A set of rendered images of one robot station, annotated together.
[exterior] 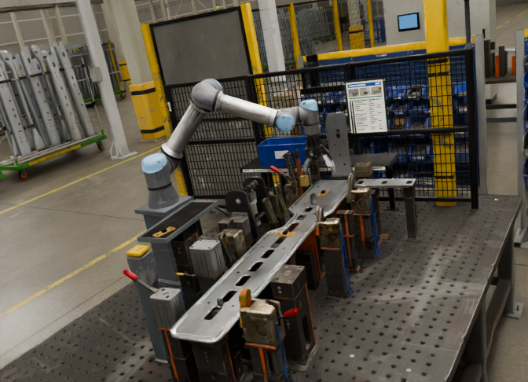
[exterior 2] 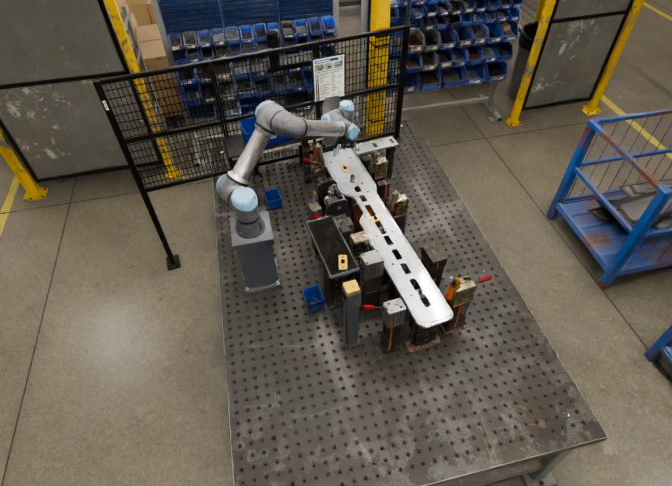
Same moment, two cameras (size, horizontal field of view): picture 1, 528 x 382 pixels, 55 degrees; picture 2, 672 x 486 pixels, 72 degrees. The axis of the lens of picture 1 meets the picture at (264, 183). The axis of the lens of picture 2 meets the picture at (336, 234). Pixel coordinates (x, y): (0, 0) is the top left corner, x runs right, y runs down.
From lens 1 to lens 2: 1.93 m
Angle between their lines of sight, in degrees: 49
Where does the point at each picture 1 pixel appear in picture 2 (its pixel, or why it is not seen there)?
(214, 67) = (44, 16)
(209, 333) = (445, 314)
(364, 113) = (327, 84)
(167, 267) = (264, 277)
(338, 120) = (333, 102)
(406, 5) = not seen: outside the picture
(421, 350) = (477, 256)
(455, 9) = not seen: outside the picture
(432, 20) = (383, 1)
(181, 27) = not seen: outside the picture
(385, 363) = (470, 272)
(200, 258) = (374, 268)
